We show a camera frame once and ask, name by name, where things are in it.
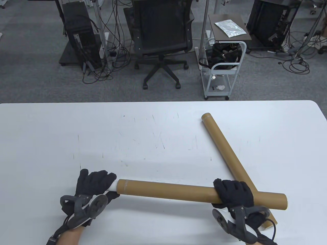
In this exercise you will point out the person's left hand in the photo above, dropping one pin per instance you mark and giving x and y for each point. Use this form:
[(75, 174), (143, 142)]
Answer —
[(94, 182)]

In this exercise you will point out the person's right hand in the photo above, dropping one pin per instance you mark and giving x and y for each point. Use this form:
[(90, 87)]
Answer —
[(235, 194)]

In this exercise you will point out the green striped mouse pad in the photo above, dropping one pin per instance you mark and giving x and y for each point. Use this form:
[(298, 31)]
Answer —
[(112, 186)]

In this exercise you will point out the brown cardboard mailing tube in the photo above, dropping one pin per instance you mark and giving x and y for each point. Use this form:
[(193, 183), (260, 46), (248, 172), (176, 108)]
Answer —
[(166, 190), (222, 143)]

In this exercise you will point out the person's right forearm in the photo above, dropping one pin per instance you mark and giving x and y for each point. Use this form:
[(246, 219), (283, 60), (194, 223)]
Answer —
[(251, 243)]

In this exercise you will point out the person's left forearm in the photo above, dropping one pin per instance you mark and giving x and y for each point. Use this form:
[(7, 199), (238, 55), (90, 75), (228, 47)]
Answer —
[(70, 236)]

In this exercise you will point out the grey left hand controller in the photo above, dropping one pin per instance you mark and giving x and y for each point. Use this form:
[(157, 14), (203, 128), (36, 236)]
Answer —
[(98, 204)]

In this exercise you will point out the grey hand controller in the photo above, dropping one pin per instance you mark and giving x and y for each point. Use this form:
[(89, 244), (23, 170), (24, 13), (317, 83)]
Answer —
[(221, 220), (98, 204)]

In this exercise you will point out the grey right hand controller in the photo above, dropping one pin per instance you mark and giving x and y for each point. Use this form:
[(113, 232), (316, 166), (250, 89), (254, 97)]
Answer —
[(221, 220)]

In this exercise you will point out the crumpled white paper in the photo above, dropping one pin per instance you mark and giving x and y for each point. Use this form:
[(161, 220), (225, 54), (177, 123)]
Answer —
[(220, 88)]

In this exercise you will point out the white wheeled utility cart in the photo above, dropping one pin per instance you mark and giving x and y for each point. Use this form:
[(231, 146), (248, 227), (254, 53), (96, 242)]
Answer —
[(219, 76)]

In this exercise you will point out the black bag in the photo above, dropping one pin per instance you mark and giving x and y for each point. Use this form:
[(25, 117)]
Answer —
[(224, 54)]

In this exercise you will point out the black computer tower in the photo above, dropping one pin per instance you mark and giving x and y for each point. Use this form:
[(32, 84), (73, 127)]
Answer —
[(76, 28)]

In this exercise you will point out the brown side table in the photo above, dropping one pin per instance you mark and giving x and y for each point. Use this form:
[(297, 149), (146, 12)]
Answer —
[(222, 34)]

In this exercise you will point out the silver plastic bag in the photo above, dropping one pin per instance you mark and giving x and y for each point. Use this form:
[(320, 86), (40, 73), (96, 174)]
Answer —
[(230, 28)]

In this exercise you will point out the black mesh office chair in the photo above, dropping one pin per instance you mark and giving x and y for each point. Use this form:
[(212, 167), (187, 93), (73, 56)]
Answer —
[(163, 28)]

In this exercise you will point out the metal pole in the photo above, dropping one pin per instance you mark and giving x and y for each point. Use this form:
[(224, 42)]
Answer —
[(204, 25)]

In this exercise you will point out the black equipment rack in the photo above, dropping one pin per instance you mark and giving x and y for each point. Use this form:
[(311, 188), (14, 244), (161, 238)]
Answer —
[(270, 23)]

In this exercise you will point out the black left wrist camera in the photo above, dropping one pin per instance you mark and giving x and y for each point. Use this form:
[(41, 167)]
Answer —
[(51, 240)]

